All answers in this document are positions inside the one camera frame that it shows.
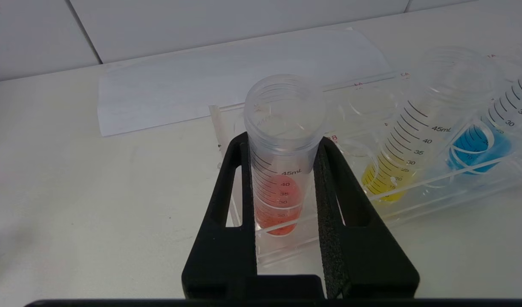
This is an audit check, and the test tube with blue pigment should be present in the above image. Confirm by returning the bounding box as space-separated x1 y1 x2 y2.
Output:
447 43 522 173

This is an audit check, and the test tube with yellow pigment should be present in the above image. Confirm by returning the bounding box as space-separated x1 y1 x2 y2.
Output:
362 46 500 202

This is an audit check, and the clear acrylic test tube rack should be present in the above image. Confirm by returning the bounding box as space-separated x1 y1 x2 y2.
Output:
209 55 522 267

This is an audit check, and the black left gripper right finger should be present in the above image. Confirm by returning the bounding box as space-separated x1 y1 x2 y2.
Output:
314 136 420 299

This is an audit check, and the white paper sheet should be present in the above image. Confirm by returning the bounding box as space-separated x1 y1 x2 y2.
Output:
97 28 393 137

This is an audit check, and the test tube with red pigment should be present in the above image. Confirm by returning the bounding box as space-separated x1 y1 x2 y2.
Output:
243 75 327 237

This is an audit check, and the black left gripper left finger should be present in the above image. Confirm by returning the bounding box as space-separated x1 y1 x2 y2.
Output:
182 132 258 299

